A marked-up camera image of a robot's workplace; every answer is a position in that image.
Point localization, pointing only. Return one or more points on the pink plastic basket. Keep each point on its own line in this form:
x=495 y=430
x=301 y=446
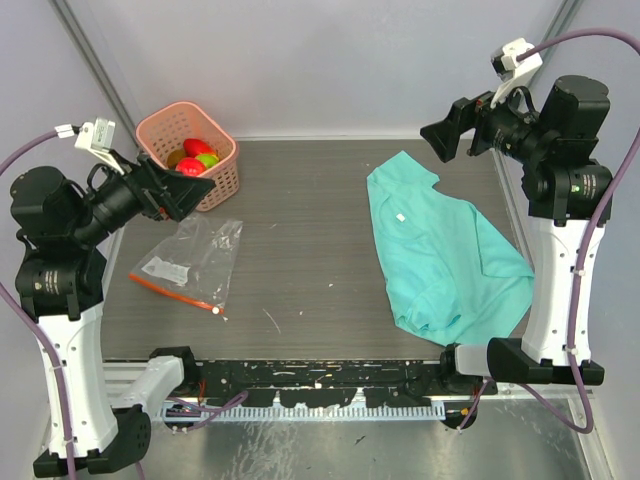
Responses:
x=182 y=137

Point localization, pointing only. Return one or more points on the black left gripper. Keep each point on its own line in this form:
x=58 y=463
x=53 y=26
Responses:
x=171 y=195

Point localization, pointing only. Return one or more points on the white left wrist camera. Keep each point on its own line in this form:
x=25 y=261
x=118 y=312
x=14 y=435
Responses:
x=96 y=139

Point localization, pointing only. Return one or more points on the red yellow fake mango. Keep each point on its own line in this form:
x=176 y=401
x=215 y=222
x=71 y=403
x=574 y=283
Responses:
x=194 y=147

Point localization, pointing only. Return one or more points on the brown fake kiwi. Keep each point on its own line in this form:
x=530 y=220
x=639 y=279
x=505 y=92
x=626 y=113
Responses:
x=174 y=158

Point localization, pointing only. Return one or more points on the clear zip top bag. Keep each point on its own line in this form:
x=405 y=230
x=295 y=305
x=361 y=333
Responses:
x=195 y=264

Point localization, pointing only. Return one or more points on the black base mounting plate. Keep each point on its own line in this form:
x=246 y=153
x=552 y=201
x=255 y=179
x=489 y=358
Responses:
x=321 y=384

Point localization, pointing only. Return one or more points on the white slotted cable duct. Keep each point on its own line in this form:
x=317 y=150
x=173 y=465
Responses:
x=354 y=412

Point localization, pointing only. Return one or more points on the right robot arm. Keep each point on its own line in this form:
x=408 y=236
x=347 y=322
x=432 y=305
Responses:
x=565 y=189

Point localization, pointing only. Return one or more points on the teal t-shirt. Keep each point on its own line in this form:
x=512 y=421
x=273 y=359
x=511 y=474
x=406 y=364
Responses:
x=449 y=274

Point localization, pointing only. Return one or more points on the green fake apple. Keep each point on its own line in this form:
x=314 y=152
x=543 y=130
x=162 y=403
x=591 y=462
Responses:
x=209 y=160

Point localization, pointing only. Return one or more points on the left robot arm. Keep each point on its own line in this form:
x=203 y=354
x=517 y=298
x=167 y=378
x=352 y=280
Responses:
x=60 y=286

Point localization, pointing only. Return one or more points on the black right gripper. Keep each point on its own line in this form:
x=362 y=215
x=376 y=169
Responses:
x=464 y=114

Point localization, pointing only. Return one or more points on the red yellow fake apple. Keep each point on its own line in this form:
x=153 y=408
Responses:
x=191 y=167

